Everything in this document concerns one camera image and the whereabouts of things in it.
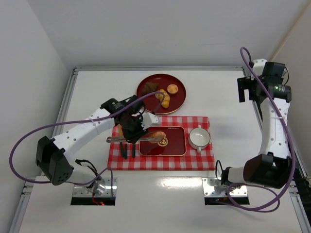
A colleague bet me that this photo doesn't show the round sesame bun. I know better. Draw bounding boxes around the round sesame bun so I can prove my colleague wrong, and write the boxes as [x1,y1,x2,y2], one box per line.
[146,131,166,144]

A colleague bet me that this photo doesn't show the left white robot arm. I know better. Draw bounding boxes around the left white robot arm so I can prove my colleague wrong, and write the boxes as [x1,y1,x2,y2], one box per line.
[36,95,147,186]

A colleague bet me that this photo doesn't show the rectangular red tray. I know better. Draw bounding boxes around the rectangular red tray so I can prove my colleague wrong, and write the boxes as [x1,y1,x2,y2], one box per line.
[139,126,187,156]

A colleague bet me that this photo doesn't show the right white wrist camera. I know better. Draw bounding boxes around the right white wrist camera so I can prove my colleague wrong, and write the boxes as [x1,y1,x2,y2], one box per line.
[252,59,267,76]

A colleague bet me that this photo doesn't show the metal base plate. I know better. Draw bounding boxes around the metal base plate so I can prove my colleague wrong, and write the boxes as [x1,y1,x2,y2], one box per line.
[202,177,248,198]
[72,178,118,198]

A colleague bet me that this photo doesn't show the gold spoon green handle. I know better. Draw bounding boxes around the gold spoon green handle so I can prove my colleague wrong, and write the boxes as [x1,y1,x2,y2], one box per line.
[132,144,136,158]

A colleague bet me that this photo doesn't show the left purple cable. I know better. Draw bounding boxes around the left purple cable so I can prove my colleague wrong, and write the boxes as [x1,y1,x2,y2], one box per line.
[9,91,166,199]

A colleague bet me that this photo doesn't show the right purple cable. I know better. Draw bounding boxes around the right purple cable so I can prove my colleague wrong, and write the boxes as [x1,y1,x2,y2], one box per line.
[225,47,297,212]

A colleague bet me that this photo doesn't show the red white checkered cloth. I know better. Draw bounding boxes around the red white checkered cloth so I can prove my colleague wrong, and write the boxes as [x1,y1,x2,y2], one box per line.
[107,116,215,171]

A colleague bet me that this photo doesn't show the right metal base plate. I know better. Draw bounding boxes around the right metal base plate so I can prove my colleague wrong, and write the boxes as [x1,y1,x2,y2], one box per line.
[202,177,248,198]

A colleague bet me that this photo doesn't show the purple cable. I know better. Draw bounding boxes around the purple cable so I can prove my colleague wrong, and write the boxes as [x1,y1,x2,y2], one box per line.
[225,47,297,212]
[9,91,166,199]

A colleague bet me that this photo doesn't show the striped orange bread roll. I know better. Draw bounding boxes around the striped orange bread roll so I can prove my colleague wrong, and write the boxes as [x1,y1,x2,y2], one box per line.
[159,89,170,109]

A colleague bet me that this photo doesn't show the round red plate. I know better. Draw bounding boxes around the round red plate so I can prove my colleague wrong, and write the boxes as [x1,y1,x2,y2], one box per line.
[136,74,186,115]

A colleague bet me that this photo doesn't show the white two-handled bowl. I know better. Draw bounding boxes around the white two-handled bowl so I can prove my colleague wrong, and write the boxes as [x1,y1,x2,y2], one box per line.
[188,125,211,153]

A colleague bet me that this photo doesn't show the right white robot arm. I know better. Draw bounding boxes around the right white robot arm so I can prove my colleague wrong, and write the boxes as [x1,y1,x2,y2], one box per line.
[221,59,292,189]

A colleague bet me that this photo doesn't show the brown chocolate croissant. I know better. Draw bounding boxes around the brown chocolate croissant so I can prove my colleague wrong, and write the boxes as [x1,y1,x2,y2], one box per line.
[141,82,159,96]

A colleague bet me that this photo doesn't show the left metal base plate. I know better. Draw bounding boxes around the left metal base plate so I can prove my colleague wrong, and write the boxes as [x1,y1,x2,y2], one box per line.
[72,178,118,198]

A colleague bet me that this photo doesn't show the gold knife green handle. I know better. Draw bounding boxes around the gold knife green handle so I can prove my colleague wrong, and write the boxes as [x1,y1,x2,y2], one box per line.
[118,126,125,157]

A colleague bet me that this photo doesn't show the metal tongs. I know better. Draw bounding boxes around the metal tongs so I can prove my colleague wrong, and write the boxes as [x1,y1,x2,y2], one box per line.
[106,136,164,144]

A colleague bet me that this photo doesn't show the round flat bun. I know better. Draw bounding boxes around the round flat bun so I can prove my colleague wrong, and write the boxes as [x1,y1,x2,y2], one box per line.
[167,84,178,95]

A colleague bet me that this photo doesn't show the gold fork green handle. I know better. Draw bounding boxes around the gold fork green handle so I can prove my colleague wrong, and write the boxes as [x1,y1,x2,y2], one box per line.
[124,144,128,160]

